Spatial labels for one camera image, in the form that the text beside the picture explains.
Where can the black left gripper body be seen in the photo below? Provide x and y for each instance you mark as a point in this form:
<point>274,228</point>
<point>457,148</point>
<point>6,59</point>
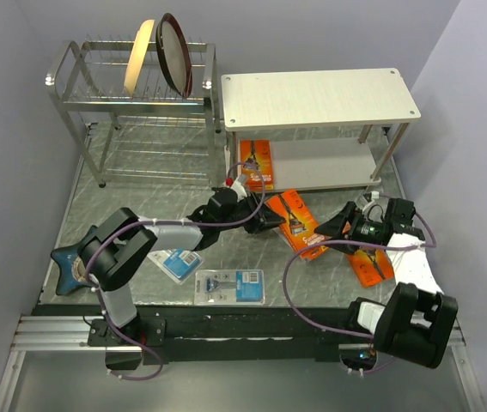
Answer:
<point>245,205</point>

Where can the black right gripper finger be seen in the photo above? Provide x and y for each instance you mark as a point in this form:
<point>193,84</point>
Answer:
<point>337,226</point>
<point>348,247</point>

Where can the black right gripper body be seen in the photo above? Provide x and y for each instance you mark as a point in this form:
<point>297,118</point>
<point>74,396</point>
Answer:
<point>362,229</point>

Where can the orange razor box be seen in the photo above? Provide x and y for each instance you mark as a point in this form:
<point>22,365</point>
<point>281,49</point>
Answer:
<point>299,227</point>
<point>256,154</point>
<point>369,268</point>

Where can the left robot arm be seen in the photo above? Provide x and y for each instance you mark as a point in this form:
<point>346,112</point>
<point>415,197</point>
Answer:
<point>114,251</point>

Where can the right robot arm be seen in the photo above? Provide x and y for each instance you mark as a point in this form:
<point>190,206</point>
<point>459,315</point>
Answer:
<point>417,321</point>

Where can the white two-tier shelf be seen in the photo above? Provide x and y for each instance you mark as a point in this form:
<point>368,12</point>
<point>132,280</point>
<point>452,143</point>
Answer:
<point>330,129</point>

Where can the blue razor blister pack left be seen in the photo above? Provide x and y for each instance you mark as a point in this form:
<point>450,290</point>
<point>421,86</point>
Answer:
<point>177,264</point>

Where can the blue razor blister pack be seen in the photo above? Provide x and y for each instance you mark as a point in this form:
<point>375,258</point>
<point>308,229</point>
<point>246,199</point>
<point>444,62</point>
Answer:
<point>177,264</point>
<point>229,288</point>

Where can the blue razor blister pack front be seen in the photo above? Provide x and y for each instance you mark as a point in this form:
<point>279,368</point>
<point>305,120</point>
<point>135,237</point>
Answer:
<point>229,288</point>

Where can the steel dish rack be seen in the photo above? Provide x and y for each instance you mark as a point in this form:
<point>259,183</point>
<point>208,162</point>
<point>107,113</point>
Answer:
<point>153,135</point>

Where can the blue star-shaped dish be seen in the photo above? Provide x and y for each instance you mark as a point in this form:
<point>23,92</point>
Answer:
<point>71,269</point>

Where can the dark brown plate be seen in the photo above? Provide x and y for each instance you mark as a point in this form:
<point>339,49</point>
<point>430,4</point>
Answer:
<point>174,56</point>

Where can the cream plate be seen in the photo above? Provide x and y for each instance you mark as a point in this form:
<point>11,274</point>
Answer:
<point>137,56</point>

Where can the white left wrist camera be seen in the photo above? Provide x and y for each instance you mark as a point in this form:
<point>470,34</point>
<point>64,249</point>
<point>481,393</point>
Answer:
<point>238,185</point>

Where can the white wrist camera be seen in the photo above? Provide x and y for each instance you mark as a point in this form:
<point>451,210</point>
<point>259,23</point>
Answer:
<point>367,200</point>
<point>238,185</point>

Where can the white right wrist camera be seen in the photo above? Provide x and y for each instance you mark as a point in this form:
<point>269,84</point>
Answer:
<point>367,200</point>

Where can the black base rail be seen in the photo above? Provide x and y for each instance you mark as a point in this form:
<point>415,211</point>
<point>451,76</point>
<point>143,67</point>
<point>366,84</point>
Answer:
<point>168,334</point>

